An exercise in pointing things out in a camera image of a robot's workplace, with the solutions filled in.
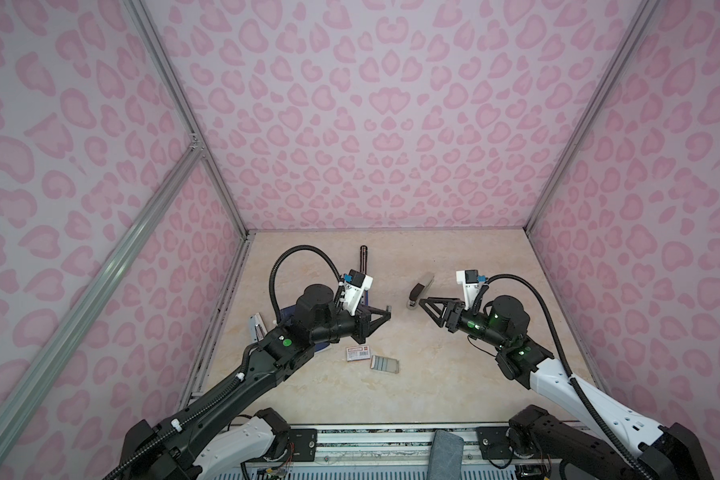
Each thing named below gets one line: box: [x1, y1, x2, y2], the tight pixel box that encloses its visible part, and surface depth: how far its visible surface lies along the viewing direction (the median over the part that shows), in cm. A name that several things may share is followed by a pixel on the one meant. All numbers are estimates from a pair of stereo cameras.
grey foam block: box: [427, 430, 464, 480], surface depth 71 cm
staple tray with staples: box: [370, 355, 399, 374], surface depth 88 cm
